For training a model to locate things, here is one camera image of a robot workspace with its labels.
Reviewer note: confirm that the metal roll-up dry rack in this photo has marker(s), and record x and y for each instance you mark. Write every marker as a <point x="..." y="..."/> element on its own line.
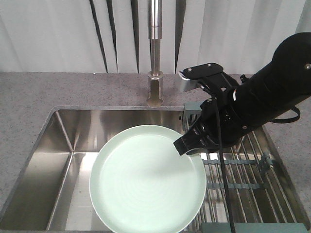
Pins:
<point x="261" y="191"/>

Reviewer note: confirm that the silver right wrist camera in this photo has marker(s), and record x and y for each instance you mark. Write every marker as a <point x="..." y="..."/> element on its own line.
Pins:
<point x="189" y="77"/>

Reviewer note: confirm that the stainless steel faucet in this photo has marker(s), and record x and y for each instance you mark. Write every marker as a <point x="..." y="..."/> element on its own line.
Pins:
<point x="155" y="76"/>

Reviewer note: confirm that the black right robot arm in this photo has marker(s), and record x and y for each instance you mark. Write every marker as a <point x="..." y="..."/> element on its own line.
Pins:
<point x="237" y="109"/>

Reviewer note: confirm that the light green round plate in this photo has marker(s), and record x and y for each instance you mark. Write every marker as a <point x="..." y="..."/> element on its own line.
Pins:
<point x="139" y="183"/>

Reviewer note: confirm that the stainless steel sink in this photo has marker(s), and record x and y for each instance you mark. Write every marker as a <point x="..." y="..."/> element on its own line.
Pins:
<point x="52" y="194"/>

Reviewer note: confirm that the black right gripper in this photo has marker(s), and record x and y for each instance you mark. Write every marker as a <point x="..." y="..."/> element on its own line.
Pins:
<point x="214" y="129"/>

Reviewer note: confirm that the white pleated curtain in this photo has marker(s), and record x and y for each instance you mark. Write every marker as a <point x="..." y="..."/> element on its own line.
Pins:
<point x="111" y="36"/>

